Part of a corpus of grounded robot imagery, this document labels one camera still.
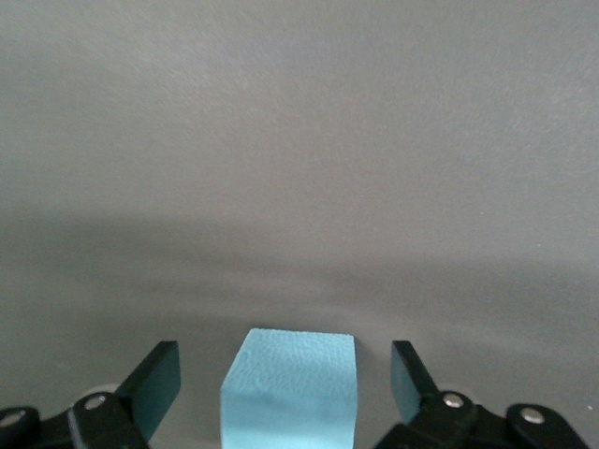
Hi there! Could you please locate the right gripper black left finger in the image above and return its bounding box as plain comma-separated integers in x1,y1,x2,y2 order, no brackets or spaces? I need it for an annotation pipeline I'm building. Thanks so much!
0,340,182,449

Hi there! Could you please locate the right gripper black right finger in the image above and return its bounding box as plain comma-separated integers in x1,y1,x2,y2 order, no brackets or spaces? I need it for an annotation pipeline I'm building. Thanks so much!
390,340,592,449

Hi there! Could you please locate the light blue foam block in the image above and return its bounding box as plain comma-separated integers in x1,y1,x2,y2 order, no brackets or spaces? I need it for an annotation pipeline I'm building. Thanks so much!
218,326,358,449

